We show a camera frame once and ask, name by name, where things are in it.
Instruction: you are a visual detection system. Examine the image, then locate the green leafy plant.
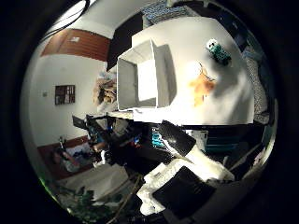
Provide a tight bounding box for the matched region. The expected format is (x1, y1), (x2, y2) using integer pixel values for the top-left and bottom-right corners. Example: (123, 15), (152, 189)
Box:
(59, 186), (125, 223)

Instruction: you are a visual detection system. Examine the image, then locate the black panel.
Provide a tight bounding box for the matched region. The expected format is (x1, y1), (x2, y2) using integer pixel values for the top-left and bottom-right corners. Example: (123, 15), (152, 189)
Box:
(107, 12), (144, 71)

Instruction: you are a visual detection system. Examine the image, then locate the grey knit cloth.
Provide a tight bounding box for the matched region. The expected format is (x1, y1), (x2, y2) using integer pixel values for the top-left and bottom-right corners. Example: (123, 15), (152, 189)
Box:
(242, 46), (271, 124)

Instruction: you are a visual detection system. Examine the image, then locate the dark framed wall picture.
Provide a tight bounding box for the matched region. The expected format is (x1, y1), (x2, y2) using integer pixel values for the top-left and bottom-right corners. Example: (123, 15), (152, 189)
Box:
(54, 84), (77, 105)

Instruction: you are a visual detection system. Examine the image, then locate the teal toy with white head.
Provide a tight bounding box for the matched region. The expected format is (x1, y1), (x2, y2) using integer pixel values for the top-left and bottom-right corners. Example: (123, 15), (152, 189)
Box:
(205, 38), (233, 66)

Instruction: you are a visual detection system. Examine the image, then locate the black cable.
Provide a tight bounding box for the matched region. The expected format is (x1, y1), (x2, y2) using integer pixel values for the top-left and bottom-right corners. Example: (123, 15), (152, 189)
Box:
(40, 0), (92, 43)

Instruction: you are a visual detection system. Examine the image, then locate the teal ribbed stack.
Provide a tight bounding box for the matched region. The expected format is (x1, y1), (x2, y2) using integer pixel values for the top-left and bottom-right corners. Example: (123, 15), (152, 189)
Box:
(151, 127), (166, 148)

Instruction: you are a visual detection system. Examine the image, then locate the orange plush toy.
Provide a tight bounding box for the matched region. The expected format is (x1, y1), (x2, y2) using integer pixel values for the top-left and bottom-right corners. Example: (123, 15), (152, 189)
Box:
(187, 62), (217, 107)

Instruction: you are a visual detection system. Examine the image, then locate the white plastic sheet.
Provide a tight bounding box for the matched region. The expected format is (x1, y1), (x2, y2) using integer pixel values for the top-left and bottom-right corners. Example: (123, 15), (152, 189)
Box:
(62, 163), (129, 201)

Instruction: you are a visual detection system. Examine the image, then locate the blue patterned cloth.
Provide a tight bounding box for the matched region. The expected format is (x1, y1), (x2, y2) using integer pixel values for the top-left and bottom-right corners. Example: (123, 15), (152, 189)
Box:
(141, 1), (188, 24)

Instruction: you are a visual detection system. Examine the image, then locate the white open container box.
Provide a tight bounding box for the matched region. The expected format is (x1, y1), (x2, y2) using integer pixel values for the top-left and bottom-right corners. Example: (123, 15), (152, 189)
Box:
(116, 38), (178, 112)

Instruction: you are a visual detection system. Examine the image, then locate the black laptop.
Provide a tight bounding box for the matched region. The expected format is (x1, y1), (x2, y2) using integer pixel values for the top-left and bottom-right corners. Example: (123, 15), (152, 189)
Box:
(72, 115), (89, 131)

